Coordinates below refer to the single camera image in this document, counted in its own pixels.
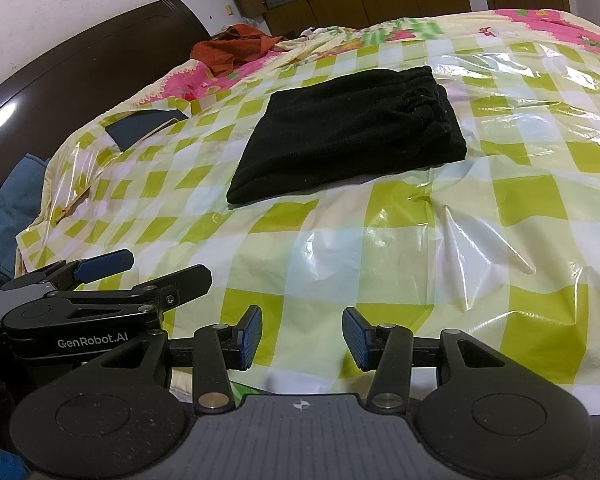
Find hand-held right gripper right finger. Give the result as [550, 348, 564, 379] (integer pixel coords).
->
[342, 306, 513, 413]

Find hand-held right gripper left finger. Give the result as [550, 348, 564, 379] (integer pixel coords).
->
[100, 305, 264, 415]

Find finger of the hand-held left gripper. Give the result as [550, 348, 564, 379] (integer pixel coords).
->
[2, 249, 135, 291]
[45, 264, 213, 322]

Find black pants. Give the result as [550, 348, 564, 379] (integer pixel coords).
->
[226, 65, 468, 206]

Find blue pillow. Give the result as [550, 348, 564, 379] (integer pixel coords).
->
[0, 154, 51, 281]

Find dark blue cushion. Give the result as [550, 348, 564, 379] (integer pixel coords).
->
[105, 109, 191, 152]

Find bright blue cloth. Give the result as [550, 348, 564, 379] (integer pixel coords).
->
[0, 442, 28, 480]

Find green checkered plastic sheet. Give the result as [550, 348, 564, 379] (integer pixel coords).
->
[15, 40, 600, 416]

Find dark wooden headboard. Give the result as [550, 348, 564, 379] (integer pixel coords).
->
[0, 0, 213, 211]

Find red-brown garment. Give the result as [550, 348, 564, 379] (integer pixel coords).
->
[190, 24, 283, 77]

